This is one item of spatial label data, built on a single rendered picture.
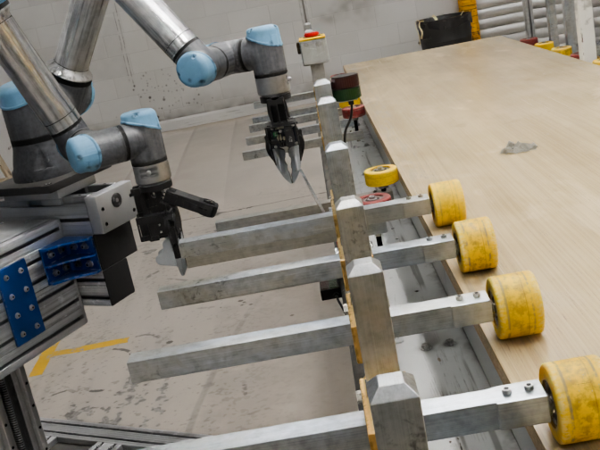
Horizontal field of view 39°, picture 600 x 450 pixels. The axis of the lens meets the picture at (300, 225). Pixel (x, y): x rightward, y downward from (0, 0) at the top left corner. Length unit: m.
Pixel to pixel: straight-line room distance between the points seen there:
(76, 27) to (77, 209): 0.43
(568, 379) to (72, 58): 1.57
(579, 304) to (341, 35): 8.48
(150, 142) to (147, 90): 7.87
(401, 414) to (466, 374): 1.05
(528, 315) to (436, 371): 0.62
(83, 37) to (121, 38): 7.49
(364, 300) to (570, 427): 0.23
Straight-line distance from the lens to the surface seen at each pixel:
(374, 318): 0.85
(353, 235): 1.08
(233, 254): 1.84
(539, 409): 0.87
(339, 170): 1.31
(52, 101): 1.84
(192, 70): 1.83
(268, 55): 1.92
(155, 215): 1.81
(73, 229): 2.06
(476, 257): 1.31
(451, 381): 1.64
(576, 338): 1.11
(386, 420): 0.61
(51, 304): 2.06
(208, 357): 1.10
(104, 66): 9.68
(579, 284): 1.27
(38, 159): 2.10
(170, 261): 1.85
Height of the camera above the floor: 1.39
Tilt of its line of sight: 16 degrees down
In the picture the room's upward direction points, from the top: 11 degrees counter-clockwise
